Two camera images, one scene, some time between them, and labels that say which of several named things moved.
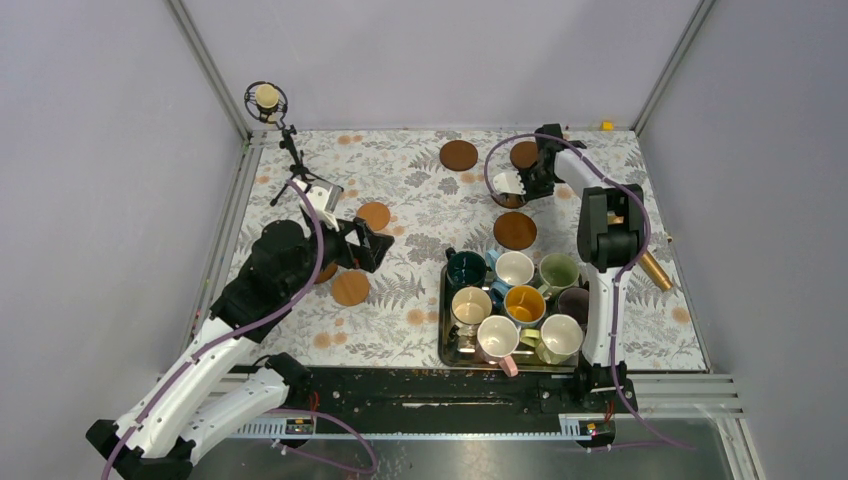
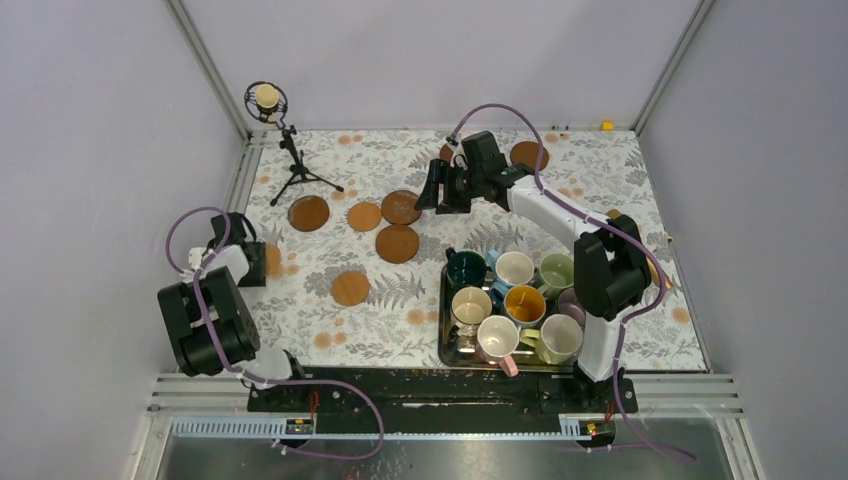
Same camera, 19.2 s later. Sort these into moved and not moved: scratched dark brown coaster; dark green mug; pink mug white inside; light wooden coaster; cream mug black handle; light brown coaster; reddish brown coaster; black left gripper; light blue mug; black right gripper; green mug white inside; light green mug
Moved: black right gripper; reddish brown coaster; scratched dark brown coaster; black left gripper
Not moved: light blue mug; cream mug black handle; dark green mug; light brown coaster; light green mug; pink mug white inside; light wooden coaster; green mug white inside
